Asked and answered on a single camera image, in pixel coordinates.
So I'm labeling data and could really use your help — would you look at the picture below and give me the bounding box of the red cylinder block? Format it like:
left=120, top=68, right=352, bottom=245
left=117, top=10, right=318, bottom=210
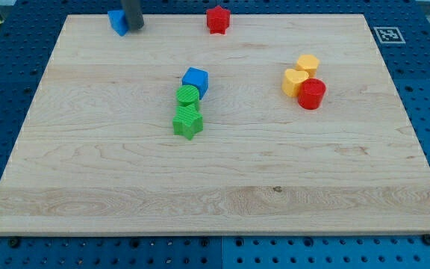
left=298, top=78, right=326, bottom=110

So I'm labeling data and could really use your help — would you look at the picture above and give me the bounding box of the blue triangular prism block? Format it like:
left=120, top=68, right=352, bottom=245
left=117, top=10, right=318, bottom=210
left=107, top=10, right=128, bottom=37

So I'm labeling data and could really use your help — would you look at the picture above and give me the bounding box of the green star block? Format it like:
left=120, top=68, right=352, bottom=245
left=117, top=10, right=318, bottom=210
left=172, top=104, right=203, bottom=140

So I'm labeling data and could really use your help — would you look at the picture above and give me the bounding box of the white fiducial marker tag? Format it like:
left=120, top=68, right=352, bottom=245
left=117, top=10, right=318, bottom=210
left=373, top=26, right=405, bottom=44

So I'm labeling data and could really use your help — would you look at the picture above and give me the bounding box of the blue cube block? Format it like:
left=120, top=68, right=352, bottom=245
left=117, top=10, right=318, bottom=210
left=181, top=67, right=209, bottom=99

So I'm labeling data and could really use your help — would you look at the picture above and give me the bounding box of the yellow heart block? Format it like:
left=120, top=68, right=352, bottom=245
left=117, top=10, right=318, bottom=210
left=281, top=69, right=309, bottom=97

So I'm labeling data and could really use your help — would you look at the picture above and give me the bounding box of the light wooden board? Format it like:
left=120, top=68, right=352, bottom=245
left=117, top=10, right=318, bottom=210
left=0, top=14, right=430, bottom=237

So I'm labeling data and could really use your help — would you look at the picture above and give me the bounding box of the red star block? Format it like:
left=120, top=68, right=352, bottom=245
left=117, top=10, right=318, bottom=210
left=206, top=5, right=231, bottom=34

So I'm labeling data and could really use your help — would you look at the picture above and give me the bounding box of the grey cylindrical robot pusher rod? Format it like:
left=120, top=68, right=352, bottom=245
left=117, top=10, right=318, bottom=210
left=121, top=0, right=144, bottom=31

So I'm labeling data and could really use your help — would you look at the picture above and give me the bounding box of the green cylinder block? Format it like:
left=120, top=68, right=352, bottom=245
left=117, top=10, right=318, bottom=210
left=175, top=84, right=199, bottom=111

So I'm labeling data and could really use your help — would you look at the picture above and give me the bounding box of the yellow pentagon block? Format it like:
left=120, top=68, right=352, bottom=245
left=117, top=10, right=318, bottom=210
left=295, top=55, right=320, bottom=78

